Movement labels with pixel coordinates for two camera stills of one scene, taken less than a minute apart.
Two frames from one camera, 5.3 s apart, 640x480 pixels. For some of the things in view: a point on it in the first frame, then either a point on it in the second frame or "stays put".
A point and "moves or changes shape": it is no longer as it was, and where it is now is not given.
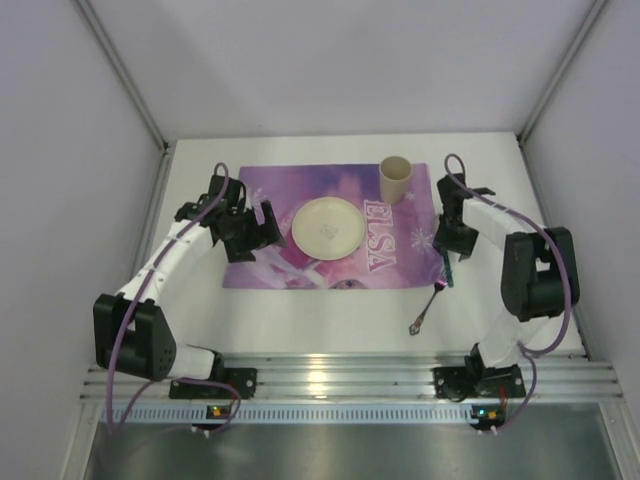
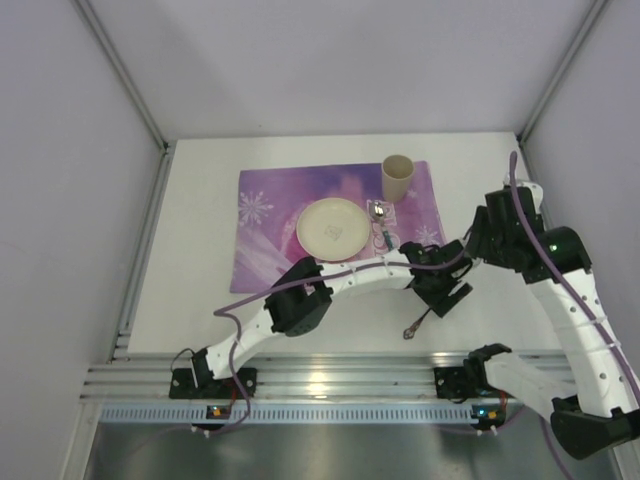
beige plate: (328, 228) stays put
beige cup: (395, 172) stays put
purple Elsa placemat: (398, 251) stays put
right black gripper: (451, 242) to (481, 236)
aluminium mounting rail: (368, 377) stays put
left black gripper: (255, 230) to (451, 298)
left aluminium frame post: (129, 84) stays put
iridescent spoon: (449, 273) moves or changes shape
